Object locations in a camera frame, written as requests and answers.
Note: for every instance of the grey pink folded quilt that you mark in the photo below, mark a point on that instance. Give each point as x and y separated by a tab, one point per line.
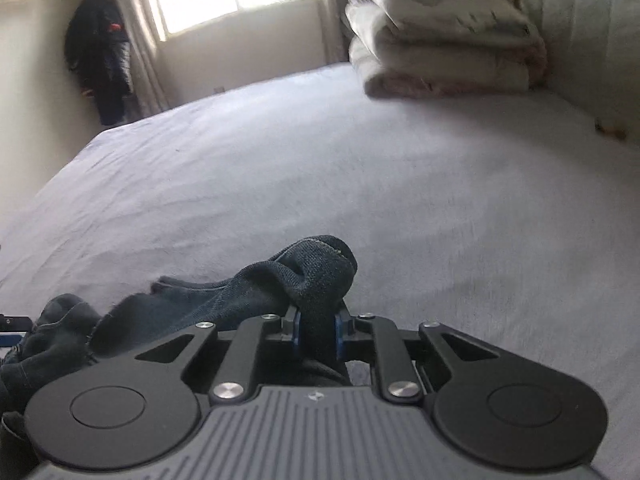
440	67

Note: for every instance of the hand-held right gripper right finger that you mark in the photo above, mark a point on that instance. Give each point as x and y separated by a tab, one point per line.
339	337

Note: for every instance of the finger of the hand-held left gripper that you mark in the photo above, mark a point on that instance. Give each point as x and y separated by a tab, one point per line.
12	322

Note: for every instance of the bed with grey sheet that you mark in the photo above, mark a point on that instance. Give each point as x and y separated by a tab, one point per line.
350	160

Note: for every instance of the small brown object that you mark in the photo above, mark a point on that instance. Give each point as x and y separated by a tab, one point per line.
610	129

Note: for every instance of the grey quilted headboard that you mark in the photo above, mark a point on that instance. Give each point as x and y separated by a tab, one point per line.
590	35

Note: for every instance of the dark hanging jacket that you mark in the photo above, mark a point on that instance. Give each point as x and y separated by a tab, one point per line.
100	60

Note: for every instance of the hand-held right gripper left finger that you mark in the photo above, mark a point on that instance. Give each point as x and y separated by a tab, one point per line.
296	335

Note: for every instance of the light patterned curtain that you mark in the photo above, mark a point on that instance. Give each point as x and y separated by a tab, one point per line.
145	60
330	25

